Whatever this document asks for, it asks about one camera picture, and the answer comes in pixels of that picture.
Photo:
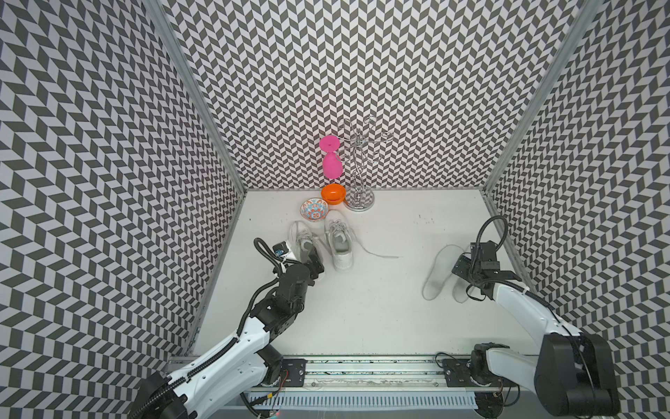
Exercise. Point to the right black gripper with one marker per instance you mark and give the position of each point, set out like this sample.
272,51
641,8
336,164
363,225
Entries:
461,265

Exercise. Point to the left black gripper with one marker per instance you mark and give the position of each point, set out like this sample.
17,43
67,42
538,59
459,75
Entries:
315,263

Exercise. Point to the white sneaker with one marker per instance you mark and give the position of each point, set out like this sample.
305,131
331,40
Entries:
303,242
341,240

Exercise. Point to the white shoe insole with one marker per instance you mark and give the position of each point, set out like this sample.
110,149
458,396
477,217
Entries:
460,290
441,274

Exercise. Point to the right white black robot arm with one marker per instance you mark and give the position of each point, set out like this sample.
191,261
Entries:
573,374

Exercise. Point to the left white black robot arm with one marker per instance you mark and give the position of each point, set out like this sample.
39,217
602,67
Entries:
244,366

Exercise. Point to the patterned small bowl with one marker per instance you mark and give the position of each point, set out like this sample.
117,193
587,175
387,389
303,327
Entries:
314,209

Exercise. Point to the orange plastic bowl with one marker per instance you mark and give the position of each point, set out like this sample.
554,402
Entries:
334,193

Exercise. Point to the pink plastic wine glass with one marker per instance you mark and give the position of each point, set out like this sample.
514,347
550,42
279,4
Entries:
333,167

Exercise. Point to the chrome glass holder stand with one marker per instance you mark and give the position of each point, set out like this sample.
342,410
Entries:
358,139

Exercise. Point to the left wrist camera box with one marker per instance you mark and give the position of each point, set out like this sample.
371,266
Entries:
283,252

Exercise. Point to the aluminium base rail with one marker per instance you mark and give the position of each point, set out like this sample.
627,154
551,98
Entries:
376,373

